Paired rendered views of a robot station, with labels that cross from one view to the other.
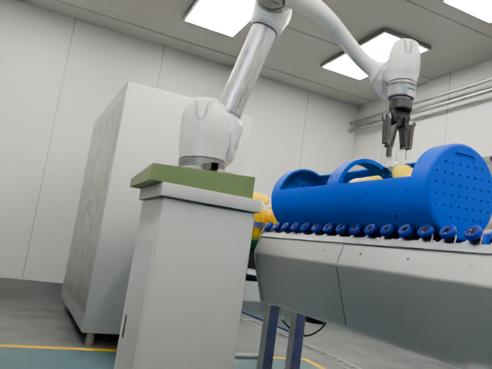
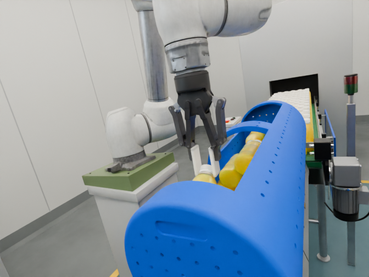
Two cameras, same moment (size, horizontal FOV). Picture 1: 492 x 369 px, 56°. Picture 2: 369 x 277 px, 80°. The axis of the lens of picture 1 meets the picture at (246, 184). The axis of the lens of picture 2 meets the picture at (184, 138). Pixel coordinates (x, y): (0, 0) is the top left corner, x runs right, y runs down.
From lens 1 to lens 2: 1.56 m
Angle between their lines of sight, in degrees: 60
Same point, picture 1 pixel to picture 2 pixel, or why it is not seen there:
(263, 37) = (142, 25)
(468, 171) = (195, 254)
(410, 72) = (166, 30)
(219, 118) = (112, 128)
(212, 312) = not seen: hidden behind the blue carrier
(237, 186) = (121, 183)
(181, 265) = (115, 230)
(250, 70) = (147, 60)
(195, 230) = (112, 212)
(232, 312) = not seen: hidden behind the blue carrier
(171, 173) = (90, 180)
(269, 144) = not seen: outside the picture
